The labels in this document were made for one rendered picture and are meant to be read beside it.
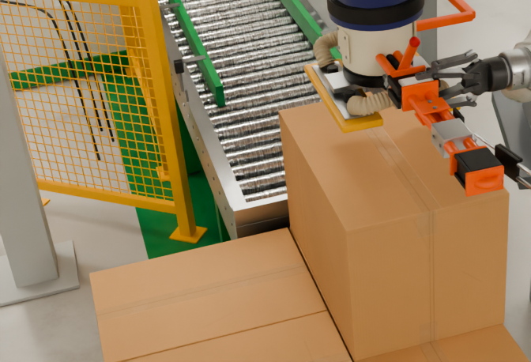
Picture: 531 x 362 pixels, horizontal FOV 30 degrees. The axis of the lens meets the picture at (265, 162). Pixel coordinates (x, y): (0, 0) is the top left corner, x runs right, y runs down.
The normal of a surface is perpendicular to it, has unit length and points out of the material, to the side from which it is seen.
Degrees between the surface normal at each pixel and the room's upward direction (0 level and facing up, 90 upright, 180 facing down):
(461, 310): 90
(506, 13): 0
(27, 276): 90
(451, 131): 0
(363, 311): 90
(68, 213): 0
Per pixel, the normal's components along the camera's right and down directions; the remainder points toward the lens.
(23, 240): 0.25, 0.50
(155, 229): -0.10, -0.84
